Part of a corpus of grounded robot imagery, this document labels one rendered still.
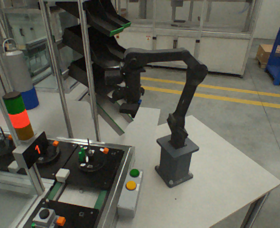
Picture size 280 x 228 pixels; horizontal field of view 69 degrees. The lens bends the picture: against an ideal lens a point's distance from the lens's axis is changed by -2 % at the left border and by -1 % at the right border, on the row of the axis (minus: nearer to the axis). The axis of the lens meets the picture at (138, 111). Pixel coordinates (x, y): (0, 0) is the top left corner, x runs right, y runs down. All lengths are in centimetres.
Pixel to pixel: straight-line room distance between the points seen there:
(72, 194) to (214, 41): 424
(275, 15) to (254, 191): 858
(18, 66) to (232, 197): 156
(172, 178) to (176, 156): 16
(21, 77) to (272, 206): 237
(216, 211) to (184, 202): 13
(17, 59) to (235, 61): 415
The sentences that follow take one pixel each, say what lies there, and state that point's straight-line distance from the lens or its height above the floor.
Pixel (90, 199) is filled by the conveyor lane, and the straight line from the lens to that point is 97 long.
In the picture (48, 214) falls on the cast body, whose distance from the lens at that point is 75.
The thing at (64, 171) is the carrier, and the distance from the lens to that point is 100.
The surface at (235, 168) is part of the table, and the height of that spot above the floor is 86.
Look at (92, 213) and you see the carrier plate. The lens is 86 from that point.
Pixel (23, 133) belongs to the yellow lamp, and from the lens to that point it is 75.
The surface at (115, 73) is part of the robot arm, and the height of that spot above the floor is 142.
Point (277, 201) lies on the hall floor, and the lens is 242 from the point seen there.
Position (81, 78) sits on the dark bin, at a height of 130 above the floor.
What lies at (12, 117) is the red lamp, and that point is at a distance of 72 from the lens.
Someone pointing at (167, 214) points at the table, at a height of 86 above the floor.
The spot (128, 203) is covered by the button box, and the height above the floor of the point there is 96.
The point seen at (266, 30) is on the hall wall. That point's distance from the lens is 947.
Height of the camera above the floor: 169
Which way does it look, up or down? 32 degrees down
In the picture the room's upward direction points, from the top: straight up
